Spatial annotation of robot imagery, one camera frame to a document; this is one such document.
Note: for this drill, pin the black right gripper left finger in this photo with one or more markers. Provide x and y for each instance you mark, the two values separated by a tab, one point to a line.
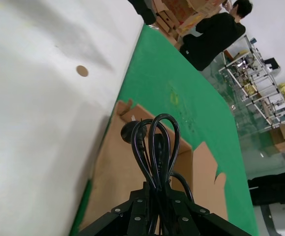
132	216

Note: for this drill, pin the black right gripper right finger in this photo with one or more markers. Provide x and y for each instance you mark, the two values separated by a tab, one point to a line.
186	216

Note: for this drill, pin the open brown cardboard box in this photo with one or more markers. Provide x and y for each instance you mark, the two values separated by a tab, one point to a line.
122	177

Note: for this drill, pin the black bag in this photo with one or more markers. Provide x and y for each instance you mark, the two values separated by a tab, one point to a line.
275	189

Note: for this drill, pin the open cardboard boxes on floor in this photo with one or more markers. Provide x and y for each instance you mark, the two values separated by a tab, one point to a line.
283	137

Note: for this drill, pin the green table cloth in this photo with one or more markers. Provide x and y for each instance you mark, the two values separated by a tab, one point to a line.
157	73

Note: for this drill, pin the white pipe shelving rack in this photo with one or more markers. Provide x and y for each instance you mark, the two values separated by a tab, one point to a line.
255	81

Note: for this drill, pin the white table cloth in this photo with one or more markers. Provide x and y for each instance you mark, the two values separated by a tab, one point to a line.
34	98

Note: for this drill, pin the round brown cardboard disc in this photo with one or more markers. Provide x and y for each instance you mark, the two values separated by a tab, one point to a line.
82	71

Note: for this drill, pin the person in black shirt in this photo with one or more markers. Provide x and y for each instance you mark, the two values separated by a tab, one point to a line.
211	37

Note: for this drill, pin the flat brown cardboard boxes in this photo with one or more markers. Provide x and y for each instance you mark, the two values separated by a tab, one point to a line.
165	23

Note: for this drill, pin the printed cardboard carton stack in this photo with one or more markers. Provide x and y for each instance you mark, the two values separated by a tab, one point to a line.
186	12

